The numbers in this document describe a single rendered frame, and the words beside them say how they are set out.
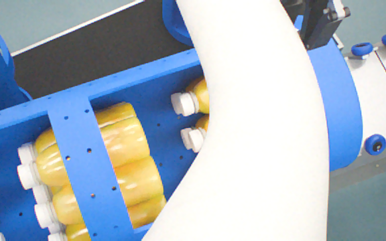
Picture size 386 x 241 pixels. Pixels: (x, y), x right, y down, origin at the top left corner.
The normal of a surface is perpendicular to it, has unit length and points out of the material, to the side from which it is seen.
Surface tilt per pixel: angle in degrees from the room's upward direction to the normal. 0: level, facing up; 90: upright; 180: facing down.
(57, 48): 0
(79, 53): 0
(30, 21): 0
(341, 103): 32
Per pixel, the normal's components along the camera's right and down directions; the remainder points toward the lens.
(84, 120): -0.03, -0.55
